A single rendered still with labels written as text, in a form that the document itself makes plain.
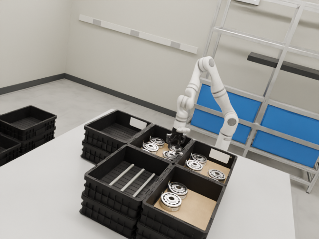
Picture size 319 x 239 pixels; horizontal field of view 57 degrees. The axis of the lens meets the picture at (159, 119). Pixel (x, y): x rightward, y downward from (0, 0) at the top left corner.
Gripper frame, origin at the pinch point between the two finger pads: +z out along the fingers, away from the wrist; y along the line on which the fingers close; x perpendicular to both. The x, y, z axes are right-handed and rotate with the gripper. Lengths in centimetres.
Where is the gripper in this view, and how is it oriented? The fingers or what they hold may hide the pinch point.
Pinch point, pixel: (173, 146)
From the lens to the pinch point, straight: 190.5
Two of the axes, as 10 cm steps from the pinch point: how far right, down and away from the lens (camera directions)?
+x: 3.7, 4.4, -8.2
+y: -9.1, -0.3, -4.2
